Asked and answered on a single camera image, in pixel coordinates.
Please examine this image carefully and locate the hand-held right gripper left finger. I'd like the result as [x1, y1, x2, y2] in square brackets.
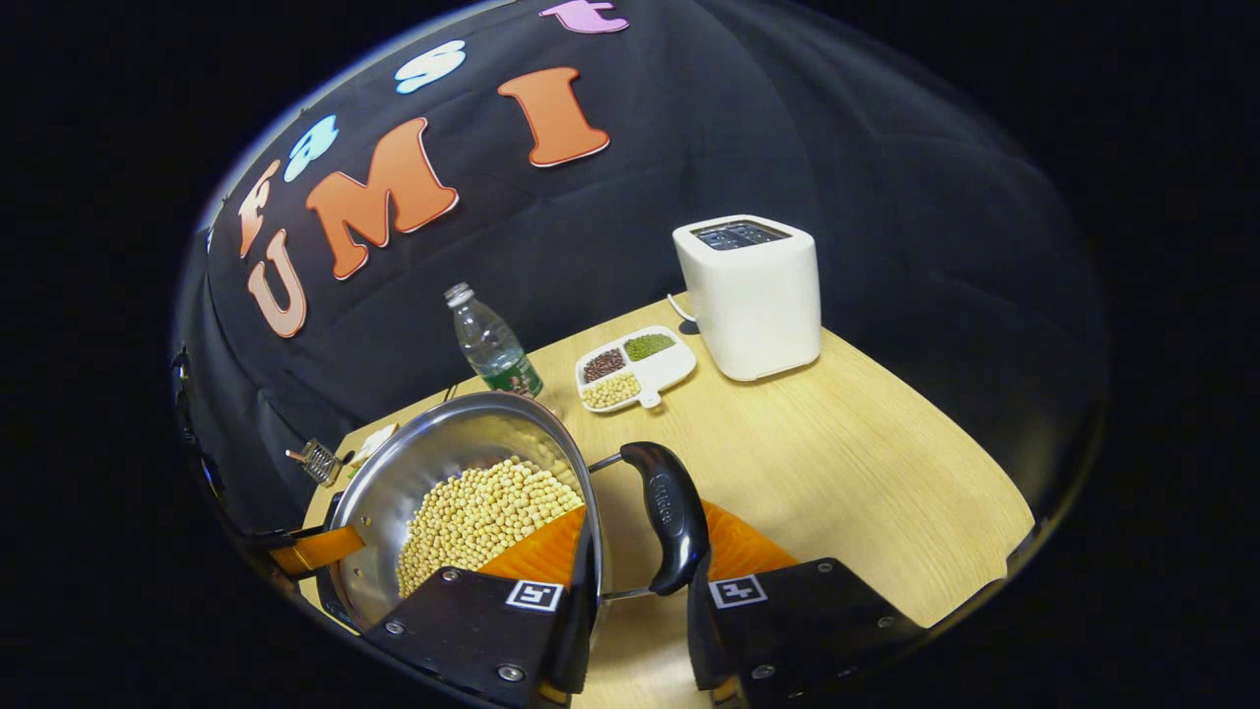
[362, 502, 601, 709]

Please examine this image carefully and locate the clear plastic water bottle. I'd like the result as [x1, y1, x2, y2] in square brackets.
[443, 282, 544, 400]

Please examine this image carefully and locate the ribbed glass cup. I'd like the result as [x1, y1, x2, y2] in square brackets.
[285, 438, 344, 488]

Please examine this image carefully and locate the steel pot with black handle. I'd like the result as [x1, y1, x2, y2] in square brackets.
[320, 391, 712, 631]

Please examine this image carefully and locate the white toaster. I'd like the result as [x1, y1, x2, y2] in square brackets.
[666, 214, 824, 383]

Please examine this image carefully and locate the white divided dish of beans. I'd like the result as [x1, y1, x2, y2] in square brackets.
[575, 325, 698, 414]

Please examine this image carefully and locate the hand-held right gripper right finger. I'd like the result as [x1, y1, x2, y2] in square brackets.
[686, 500, 926, 709]

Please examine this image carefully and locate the pile of yellow soybeans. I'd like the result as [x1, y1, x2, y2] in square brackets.
[396, 456, 587, 599]

